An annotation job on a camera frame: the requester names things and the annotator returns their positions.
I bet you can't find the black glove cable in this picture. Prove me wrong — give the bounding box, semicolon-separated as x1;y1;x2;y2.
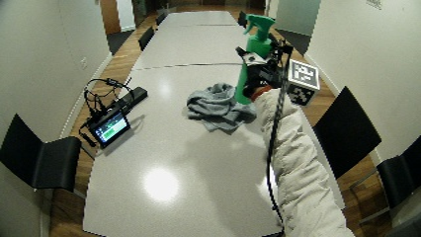
264;43;294;237

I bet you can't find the grey cloth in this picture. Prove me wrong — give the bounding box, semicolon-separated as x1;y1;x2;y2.
185;82;258;134

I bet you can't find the black cable bundle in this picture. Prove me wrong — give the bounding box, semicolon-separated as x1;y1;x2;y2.
77;77;134;148

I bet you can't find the white marker cube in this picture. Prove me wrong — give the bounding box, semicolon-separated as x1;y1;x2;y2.
285;58;322;107

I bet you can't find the black bar camera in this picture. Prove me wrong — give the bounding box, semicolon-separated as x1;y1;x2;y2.
104;86;150;115

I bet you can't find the small screen device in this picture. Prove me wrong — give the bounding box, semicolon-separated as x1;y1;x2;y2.
85;111;132;150

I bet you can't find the black chair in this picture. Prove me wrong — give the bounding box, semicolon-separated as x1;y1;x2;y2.
374;134;421;209
137;26;157;51
237;10;250;29
312;86;382;181
0;114;82;194
156;12;169;27

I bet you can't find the green spray bottle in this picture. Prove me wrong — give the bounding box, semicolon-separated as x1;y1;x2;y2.
234;14;277;106

